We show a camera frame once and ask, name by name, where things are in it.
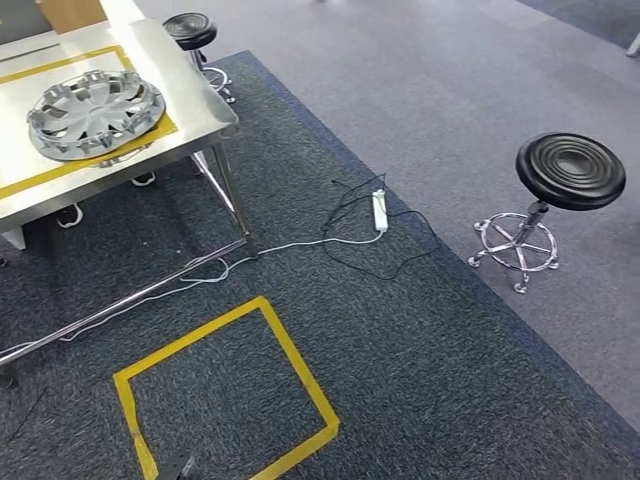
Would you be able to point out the white table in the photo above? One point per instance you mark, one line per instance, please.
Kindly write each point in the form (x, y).
(122, 10)

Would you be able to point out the cardboard box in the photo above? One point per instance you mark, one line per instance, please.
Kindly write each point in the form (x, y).
(70, 13)

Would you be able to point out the grey plastic wheel hubcap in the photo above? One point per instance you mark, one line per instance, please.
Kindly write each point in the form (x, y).
(95, 112)

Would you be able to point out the black round stool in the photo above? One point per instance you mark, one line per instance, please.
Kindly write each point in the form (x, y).
(190, 30)
(570, 169)

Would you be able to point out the yellow floor tape square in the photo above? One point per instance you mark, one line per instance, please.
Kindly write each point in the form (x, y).
(300, 371)

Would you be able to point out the steel workbench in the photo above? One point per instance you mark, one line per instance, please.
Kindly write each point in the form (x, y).
(190, 112)

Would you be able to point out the person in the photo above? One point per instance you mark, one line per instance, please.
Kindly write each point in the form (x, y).
(70, 217)

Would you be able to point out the white power strip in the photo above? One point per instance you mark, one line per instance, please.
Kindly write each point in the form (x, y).
(380, 212)

